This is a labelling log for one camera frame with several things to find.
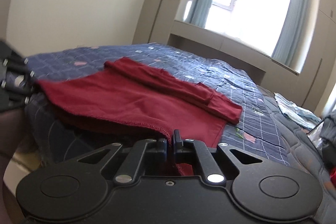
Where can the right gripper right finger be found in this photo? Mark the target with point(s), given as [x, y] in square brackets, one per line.
[260, 188]

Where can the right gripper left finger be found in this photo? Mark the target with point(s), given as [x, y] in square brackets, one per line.
[77, 188]

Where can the dark red knit garment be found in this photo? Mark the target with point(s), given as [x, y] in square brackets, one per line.
[130, 101]

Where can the grey clothes pile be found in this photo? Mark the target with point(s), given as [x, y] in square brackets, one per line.
[323, 139]

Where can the blue checked floral quilt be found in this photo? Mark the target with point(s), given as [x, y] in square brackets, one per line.
[262, 129]

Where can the light blue patterned cloth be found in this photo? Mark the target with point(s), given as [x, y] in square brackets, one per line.
[303, 117]

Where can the beige window bench cabinet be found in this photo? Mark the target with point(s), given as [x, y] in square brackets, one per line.
[212, 45]

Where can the tall beige right wardrobe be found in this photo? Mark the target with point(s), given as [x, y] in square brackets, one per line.
[307, 82]

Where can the right blue curtain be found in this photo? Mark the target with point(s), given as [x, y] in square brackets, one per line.
[291, 32]

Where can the white framed window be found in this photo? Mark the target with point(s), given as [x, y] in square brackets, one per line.
[255, 23]

